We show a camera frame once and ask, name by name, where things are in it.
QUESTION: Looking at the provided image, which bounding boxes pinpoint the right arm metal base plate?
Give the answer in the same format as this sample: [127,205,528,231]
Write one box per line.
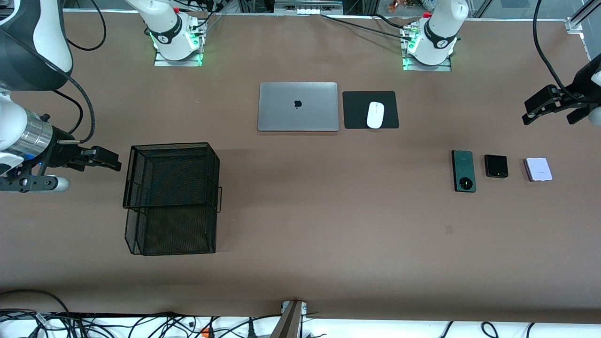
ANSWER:
[154,47,203,67]

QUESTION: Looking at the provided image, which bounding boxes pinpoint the black mouse pad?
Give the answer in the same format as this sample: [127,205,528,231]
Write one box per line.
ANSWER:
[342,91,400,130]

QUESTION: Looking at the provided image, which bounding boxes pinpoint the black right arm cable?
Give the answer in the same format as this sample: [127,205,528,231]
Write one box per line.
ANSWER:
[45,0,107,144]

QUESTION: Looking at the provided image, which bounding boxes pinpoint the white computer mouse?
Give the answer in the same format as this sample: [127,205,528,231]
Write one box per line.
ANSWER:
[366,101,385,129]

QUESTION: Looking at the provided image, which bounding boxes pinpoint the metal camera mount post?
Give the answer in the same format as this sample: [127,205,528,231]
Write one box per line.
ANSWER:
[270,300,308,338]

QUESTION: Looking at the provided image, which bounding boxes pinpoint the looped black floor cable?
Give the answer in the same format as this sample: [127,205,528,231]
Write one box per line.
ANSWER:
[0,290,71,316]

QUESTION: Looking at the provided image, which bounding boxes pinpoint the tangled black floor cables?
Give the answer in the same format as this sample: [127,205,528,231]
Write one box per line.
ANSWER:
[0,310,282,338]

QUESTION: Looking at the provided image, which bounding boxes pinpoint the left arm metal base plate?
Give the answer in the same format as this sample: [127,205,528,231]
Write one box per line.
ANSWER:
[403,53,452,72]

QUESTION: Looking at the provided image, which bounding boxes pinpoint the lilac flip phone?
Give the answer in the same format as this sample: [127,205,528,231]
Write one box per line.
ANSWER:
[524,157,553,182]

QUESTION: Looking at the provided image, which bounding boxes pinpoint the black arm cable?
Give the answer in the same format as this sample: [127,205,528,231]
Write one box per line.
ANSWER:
[533,0,587,104]
[45,0,107,144]

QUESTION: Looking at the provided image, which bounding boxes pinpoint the black wire mesh basket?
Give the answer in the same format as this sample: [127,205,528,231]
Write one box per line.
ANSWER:
[123,142,223,256]

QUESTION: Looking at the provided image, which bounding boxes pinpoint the dark green smartphone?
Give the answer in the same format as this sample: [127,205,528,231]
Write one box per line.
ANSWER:
[452,149,477,193]

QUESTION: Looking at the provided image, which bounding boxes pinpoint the black table cable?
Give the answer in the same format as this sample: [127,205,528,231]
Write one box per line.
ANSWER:
[321,14,414,40]

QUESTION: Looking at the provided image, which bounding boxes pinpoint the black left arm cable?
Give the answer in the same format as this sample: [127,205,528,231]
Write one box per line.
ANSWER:
[533,0,587,104]

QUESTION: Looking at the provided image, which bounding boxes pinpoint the silver closed laptop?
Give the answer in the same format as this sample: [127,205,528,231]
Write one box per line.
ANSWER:
[257,82,339,132]

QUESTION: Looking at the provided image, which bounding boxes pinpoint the aluminium frame corner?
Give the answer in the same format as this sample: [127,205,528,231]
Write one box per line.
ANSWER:
[565,0,601,34]

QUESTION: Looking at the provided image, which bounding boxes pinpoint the black flip phone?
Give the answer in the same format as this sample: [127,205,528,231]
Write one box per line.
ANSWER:
[485,154,509,179]

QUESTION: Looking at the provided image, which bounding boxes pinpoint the white power strip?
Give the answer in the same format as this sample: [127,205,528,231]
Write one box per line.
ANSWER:
[275,0,344,15]

